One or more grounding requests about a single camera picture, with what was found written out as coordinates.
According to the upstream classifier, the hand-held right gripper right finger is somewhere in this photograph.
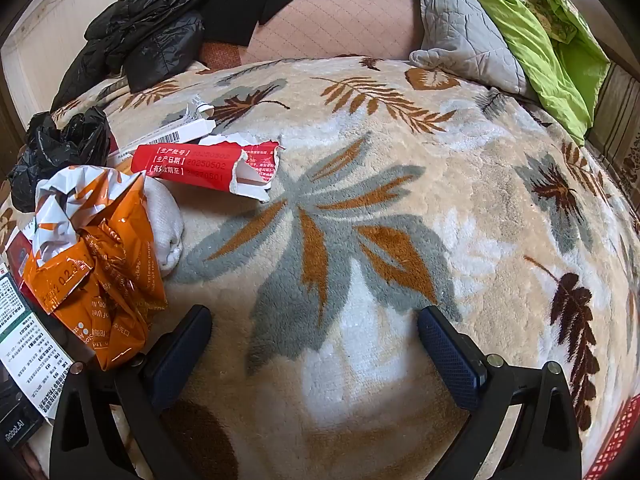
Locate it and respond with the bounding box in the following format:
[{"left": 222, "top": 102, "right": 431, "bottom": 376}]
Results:
[{"left": 417, "top": 305, "right": 583, "bottom": 480}]

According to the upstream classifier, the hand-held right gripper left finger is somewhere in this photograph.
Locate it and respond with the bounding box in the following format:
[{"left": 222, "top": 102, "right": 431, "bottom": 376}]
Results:
[{"left": 50, "top": 304, "right": 213, "bottom": 480}]

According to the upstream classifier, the green and white box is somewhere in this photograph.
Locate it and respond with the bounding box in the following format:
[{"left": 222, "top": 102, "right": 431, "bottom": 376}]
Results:
[{"left": 0, "top": 272, "right": 88, "bottom": 421}]

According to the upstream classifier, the orange packaging bag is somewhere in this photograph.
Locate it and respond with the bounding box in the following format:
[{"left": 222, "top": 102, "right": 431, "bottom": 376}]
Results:
[{"left": 22, "top": 165, "right": 168, "bottom": 371}]

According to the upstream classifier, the white cloth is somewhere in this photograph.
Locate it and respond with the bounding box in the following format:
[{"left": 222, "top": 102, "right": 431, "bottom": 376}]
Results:
[{"left": 142, "top": 175, "right": 186, "bottom": 276}]

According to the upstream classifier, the dark red box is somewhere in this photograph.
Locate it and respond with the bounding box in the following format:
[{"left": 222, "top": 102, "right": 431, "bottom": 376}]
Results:
[{"left": 5, "top": 225, "right": 38, "bottom": 291}]

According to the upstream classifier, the torn red carton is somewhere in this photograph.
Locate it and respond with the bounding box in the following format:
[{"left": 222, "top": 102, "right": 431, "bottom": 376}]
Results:
[{"left": 131, "top": 132, "right": 282, "bottom": 203}]

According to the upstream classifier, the red mesh basket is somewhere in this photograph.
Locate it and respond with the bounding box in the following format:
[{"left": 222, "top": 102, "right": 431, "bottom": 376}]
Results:
[{"left": 582, "top": 395, "right": 640, "bottom": 480}]

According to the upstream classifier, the white barcode carton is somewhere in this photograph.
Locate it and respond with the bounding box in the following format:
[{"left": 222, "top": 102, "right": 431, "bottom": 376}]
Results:
[{"left": 159, "top": 112, "right": 217, "bottom": 148}]

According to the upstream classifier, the black plastic bag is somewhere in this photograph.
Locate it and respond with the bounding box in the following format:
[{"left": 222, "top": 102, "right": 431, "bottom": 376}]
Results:
[{"left": 7, "top": 107, "right": 113, "bottom": 213}]

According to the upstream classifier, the small white tube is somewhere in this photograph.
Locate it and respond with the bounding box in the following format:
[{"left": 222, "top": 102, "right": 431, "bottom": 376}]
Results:
[{"left": 186, "top": 94, "right": 215, "bottom": 117}]

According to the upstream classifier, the leaf printed fleece blanket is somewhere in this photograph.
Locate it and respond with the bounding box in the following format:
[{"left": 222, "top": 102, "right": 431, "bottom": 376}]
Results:
[{"left": 0, "top": 57, "right": 640, "bottom": 480}]

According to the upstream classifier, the grey quilted pillow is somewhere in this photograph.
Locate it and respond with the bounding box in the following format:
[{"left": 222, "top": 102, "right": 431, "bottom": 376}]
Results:
[{"left": 409, "top": 0, "right": 538, "bottom": 101}]

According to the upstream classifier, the black puffer jacket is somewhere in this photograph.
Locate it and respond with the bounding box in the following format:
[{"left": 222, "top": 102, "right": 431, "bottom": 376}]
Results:
[{"left": 50, "top": 0, "right": 226, "bottom": 111}]

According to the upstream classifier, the green patterned quilt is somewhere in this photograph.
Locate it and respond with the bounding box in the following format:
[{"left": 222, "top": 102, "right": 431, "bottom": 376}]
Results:
[{"left": 330, "top": 0, "right": 613, "bottom": 148}]

